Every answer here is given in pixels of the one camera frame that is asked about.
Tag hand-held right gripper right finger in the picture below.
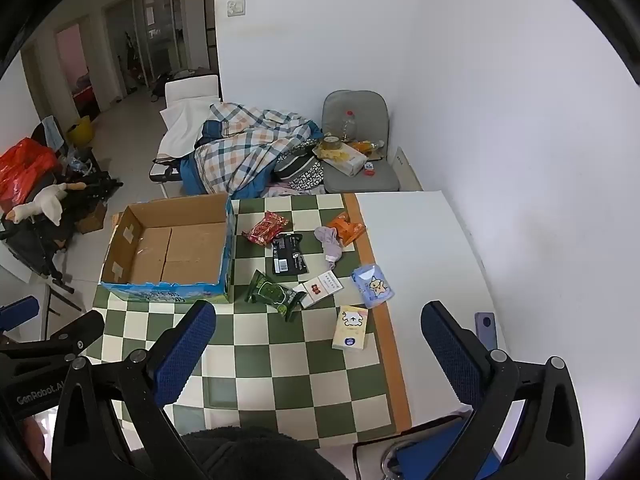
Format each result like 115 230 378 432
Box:
420 301 586 480

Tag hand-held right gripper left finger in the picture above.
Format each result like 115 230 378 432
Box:
50 300 217 480

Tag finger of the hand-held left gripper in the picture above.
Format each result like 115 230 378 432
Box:
0 296 40 332
0 310 106 361

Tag blue cartoon tissue pack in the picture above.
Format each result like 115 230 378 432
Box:
351 263 396 309

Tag white bear tissue pack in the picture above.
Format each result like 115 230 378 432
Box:
332 305 369 351

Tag green snack packet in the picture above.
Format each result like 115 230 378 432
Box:
244 270 307 322

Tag black packet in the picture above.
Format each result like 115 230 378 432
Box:
271 233 309 276

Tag white and red cigarette box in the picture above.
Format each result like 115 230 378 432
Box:
291 270 346 309

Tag red snack packet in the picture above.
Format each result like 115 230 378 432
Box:
242 211 290 247

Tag orange snack packet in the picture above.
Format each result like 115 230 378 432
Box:
326 212 367 247

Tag pale purple sock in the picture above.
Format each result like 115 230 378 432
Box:
314 226 345 270

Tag purple phone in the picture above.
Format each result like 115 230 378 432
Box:
474 312 497 348

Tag black stroller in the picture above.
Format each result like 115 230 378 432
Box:
0 160 123 281

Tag white goose plush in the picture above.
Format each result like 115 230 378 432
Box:
7 182 83 226

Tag small brown cardboard box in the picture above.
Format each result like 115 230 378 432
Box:
75 200 108 234

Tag person's black fleece clothing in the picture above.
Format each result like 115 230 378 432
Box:
180 427 351 480

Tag green checkered tablecloth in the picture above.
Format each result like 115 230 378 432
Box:
92 192 412 448

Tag red plastic bag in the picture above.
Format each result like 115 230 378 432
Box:
0 138 63 206

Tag light blue cloth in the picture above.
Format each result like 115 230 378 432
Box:
42 116 66 151

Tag white board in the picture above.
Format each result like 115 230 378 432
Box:
395 146 425 192

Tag yellow bucket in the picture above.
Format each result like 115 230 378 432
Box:
66 116 96 148

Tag pink clothing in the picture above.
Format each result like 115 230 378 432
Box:
260 182 326 198

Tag plaid blanket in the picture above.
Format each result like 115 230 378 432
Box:
192 102 326 196

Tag white and yellow tissue box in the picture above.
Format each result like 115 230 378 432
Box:
320 142 371 177

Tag dark patterned bag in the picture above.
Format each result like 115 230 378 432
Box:
272 152 326 193

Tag white cloth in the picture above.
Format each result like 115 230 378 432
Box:
160 97 221 158

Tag clear plastic bottle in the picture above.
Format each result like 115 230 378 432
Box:
340 109 359 143

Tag grey cushioned chair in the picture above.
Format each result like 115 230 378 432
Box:
321 90 401 194

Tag white chair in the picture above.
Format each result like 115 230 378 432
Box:
165 75 221 108

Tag glass sliding door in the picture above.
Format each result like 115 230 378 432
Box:
102 0 206 96

